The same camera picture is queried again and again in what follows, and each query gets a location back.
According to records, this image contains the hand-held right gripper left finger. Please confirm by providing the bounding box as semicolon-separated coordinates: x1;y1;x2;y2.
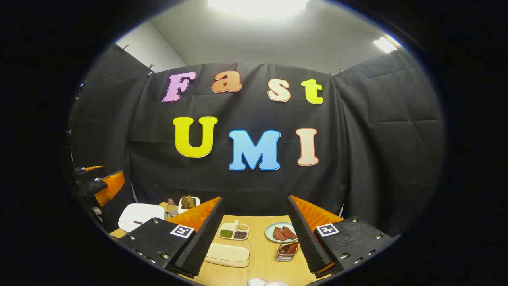
117;197;225;278

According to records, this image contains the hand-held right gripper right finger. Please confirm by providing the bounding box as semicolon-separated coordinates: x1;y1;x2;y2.
287;195;397;278

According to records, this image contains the metal wire chopstick holder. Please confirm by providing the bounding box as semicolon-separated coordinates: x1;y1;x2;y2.
275;241;299;262

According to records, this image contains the clear plastic rice box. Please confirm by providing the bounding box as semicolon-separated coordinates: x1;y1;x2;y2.
205;238;251;268

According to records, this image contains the white rice cooker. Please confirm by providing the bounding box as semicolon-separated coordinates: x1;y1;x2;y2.
118;203;167;233

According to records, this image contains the white divided bean tray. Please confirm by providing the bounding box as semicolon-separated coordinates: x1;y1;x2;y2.
218;220;250;240

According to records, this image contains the pale green plate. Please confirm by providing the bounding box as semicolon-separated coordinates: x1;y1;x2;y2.
265;222;298;243

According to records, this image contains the white toaster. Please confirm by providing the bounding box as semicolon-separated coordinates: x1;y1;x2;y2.
178;197;201;214

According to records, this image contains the black backdrop cloth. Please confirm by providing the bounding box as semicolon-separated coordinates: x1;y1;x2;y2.
65;43;446;237

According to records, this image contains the small ceiling light panel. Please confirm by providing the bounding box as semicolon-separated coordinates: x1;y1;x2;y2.
373;36;398;53

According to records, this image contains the large ceiling light panel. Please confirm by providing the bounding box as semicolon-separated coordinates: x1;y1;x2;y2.
208;0;310;18

